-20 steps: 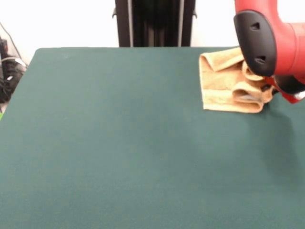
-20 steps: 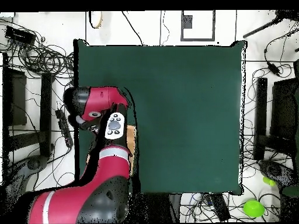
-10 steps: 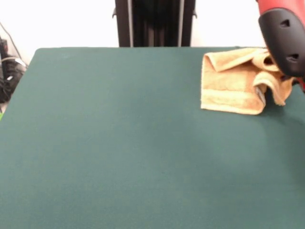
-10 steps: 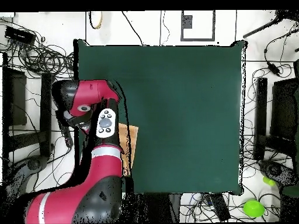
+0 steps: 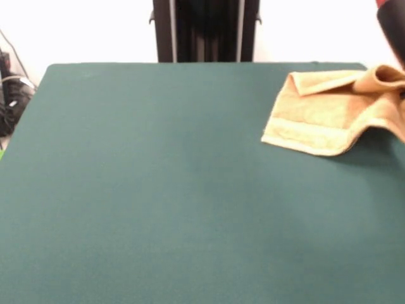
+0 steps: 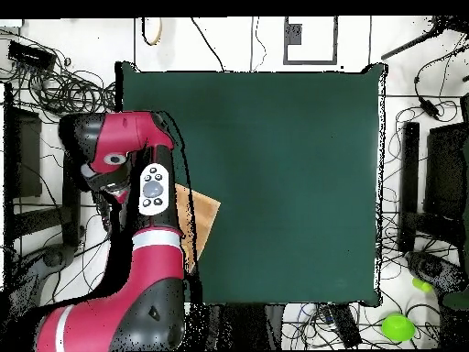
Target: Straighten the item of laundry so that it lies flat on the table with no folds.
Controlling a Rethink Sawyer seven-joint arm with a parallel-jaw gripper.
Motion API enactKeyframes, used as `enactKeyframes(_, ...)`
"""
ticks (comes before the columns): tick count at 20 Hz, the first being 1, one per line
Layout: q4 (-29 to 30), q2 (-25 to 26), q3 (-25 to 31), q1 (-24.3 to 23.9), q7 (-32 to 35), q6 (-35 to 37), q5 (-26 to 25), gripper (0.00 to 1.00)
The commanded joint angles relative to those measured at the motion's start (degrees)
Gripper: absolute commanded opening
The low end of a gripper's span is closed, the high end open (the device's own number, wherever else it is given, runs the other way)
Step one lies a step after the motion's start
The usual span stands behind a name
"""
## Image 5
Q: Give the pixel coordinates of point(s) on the tan terry towel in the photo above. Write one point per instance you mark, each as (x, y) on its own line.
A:
(316, 120)

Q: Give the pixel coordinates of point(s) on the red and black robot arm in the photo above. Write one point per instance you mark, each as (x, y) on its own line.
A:
(395, 25)

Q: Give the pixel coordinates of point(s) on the dark green table cloth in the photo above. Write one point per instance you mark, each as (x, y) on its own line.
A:
(126, 190)

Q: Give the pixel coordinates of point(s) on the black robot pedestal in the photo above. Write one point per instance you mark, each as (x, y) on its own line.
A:
(205, 31)

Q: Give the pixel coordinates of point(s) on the black red-switch power strip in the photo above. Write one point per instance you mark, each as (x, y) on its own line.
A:
(4, 60)

